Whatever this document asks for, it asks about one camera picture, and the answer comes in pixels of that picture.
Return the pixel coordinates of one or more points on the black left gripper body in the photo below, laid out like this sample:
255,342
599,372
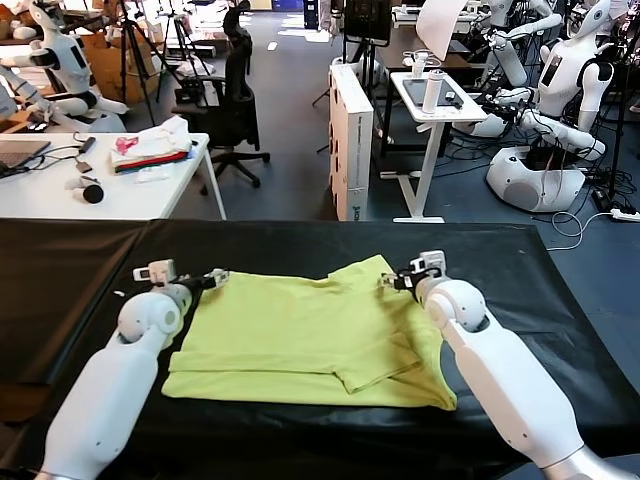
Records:
192,284

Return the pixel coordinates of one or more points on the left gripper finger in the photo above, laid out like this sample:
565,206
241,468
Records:
216,274
221,282

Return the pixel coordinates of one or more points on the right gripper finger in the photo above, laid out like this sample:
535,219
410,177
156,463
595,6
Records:
388,281

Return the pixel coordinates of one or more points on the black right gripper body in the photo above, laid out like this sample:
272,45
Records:
407,281

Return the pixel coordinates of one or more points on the yellow-green t-shirt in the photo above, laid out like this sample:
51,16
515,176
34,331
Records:
300,325

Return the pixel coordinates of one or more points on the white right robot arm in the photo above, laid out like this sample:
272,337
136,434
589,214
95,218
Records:
500,370

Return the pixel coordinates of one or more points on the stack of folded clothes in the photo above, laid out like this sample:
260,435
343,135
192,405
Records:
160,141

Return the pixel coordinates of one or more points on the white work table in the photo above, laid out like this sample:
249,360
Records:
150,194

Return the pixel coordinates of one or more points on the white crumpled tissue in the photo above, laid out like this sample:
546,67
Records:
150,176

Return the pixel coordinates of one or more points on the wide black table cover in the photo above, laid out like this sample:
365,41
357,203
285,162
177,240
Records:
525,260

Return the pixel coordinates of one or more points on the black round handheld device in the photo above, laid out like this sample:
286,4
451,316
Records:
93,194

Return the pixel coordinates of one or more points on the tall white cardboard box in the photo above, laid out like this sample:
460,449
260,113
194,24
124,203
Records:
350,149

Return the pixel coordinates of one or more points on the white standing desk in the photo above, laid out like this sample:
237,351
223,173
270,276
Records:
430,144

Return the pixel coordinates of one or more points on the small grey adapter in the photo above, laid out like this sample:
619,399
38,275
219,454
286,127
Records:
85,166

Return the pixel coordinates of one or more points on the black office chair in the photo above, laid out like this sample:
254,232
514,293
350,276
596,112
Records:
240,114

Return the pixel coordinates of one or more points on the black usb hub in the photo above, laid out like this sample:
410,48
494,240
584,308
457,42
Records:
88,144

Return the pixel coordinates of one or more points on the dark tablet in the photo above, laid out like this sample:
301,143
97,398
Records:
415,94

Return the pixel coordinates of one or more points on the white bottle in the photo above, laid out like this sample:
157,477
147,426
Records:
431,94

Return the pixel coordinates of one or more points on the grey laptop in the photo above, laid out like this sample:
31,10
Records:
20,153

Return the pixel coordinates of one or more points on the white power strip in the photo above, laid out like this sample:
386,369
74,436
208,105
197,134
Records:
625,215

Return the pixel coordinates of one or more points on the brown cardboard box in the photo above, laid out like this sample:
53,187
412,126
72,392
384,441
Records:
107,69

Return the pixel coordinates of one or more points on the dark wooden desk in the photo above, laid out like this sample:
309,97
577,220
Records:
400,44

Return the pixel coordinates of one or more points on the white humanoid robot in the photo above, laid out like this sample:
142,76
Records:
510,59
560,84
70,64

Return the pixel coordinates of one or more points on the white humanoid robot right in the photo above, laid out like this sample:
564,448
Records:
560,84

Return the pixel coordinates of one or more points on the white humanoid robot left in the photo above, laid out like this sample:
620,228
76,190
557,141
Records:
70,64

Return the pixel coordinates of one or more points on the white curved sheet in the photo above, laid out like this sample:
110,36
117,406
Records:
437,29

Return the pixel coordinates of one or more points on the black monitor on stand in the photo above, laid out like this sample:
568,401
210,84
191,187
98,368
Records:
367,21

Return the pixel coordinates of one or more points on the black stand pole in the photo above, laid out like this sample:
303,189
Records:
617,124

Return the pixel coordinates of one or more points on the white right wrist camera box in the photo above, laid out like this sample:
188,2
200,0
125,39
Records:
430,261

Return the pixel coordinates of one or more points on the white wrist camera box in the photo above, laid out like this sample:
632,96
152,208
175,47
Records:
160,271
430,261

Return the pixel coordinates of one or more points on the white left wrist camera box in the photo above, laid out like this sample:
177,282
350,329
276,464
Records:
160,271

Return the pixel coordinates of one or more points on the black camera tripod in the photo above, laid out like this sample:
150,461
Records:
131,44
180,39

